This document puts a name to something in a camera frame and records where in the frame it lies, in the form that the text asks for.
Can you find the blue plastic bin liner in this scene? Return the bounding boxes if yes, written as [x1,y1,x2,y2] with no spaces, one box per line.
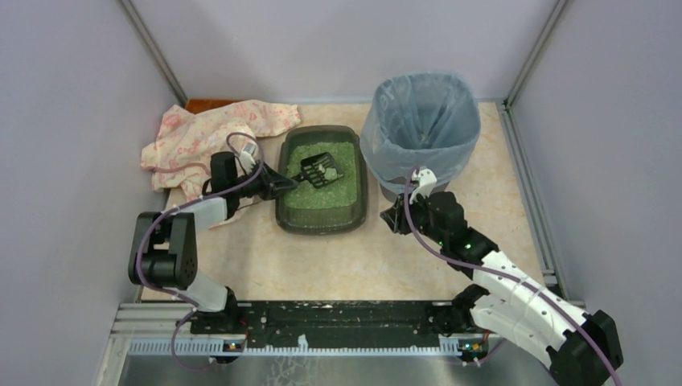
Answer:
[359,72,482,188]

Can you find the aluminium frame rail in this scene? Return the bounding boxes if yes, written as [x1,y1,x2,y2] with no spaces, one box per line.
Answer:
[109,302,593,359]

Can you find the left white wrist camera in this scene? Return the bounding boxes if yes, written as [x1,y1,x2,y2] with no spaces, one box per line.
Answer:
[238,150,257,174]

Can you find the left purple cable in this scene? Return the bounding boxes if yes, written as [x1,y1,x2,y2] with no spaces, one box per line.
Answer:
[134,132,266,372]

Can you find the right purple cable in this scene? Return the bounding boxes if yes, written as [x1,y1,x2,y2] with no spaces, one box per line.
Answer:
[403,166,624,386]

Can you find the black litter scoop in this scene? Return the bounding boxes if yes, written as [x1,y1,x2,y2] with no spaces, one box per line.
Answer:
[292,152,344,189]

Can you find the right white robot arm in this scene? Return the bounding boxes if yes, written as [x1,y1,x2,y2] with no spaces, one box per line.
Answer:
[380,191,624,385]

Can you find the purple cable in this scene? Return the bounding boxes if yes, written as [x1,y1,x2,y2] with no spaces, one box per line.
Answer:
[134,132,266,372]
[403,166,624,386]

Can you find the patterned cream cloth bag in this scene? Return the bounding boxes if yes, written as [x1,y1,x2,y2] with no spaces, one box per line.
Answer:
[140,100,301,201]

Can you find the grey trash bin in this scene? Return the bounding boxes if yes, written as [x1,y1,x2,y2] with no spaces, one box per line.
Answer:
[379,178,405,203]

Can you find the green litter pellets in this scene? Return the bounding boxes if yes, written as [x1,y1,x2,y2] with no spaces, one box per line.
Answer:
[284,142,358,210]

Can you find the dark green litter box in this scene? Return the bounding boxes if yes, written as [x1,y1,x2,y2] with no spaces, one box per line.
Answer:
[275,125,368,236]

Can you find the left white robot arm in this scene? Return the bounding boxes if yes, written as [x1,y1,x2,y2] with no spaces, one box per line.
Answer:
[128,151,299,318]

